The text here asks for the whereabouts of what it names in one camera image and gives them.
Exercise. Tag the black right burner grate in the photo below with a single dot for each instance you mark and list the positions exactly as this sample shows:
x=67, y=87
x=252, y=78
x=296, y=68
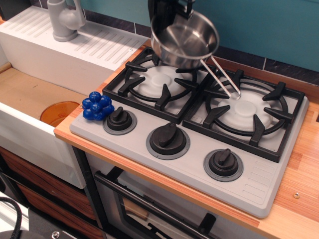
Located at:
x=264, y=122

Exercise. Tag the oven door with handle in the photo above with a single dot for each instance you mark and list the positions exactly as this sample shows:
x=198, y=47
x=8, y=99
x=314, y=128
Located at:
x=146, y=211

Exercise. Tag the grey toy stove top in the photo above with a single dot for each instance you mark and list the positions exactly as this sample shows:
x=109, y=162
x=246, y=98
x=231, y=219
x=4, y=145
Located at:
x=254, y=191

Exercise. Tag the wooden drawer fronts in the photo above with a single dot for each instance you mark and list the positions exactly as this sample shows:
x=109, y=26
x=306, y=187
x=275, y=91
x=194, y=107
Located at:
x=50, y=196

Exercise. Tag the stainless steel pan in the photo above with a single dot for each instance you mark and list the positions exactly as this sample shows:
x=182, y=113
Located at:
x=188, y=44

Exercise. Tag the black middle stove knob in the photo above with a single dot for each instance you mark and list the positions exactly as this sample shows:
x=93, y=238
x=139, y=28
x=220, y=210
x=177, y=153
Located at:
x=168, y=142

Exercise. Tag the black left stove knob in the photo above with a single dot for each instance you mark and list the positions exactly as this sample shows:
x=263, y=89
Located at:
x=120, y=122

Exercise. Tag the black stove knob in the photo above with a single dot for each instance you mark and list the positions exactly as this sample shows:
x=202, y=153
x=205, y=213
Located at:
x=168, y=142
x=120, y=122
x=223, y=165

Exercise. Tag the black right stove knob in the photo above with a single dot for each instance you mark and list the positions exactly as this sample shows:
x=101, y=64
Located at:
x=223, y=165

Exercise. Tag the blue toy blueberry cluster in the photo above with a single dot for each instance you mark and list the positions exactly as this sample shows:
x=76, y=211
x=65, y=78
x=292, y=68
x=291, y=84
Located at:
x=97, y=106

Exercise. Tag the black burner grate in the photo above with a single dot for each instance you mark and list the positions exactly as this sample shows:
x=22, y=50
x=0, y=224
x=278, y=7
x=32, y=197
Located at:
x=155, y=88
x=264, y=122

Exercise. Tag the grey toy faucet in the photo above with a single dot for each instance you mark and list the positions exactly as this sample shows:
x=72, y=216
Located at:
x=65, y=22

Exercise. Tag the black left burner grate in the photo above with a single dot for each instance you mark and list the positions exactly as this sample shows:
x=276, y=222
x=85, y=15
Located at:
x=155, y=88

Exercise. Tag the white toy sink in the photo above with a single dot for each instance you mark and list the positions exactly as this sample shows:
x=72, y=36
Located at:
x=37, y=71

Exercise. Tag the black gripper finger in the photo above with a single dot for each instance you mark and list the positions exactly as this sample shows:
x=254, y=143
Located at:
x=153, y=8
x=166, y=13

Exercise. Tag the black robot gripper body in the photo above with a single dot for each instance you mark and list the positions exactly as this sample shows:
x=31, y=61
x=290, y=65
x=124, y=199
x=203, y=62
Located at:
x=184, y=9

